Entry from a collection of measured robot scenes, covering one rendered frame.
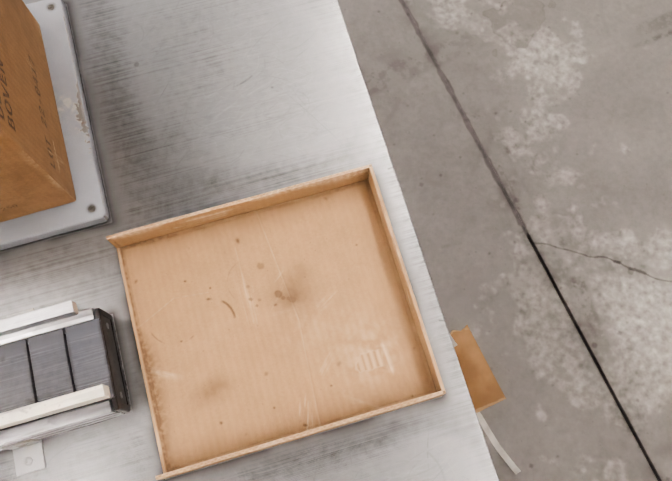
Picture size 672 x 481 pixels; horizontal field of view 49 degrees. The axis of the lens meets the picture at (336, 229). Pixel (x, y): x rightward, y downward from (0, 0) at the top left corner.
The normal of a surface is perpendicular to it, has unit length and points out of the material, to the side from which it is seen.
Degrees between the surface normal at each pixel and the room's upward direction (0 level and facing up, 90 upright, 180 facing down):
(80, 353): 0
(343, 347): 0
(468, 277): 0
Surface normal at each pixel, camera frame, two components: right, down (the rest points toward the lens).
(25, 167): 0.29, 0.91
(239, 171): 0.00, -0.29
